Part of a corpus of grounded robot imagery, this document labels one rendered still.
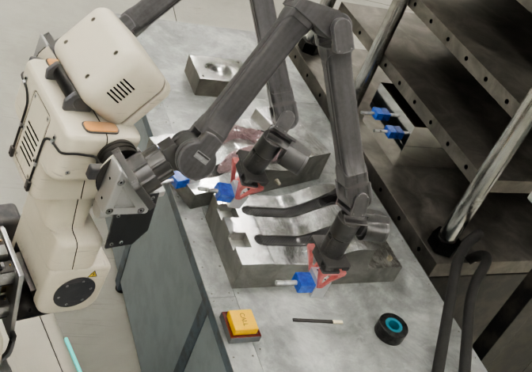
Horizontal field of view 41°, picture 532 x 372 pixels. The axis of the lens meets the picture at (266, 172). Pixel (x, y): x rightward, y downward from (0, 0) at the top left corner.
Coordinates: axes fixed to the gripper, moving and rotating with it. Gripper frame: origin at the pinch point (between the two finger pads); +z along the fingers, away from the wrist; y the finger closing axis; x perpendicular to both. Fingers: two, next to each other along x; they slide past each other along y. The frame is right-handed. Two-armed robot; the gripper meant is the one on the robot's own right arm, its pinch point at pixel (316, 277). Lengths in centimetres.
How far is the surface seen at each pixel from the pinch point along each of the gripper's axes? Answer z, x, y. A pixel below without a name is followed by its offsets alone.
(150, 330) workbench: 71, 14, 41
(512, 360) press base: 72, -131, 18
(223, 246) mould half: 12.0, 13.7, 21.3
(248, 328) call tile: 12.0, 15.5, -5.1
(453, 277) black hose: 3.4, -46.3, 2.2
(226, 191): -1.2, 15.5, 27.8
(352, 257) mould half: 4.3, -17.5, 10.3
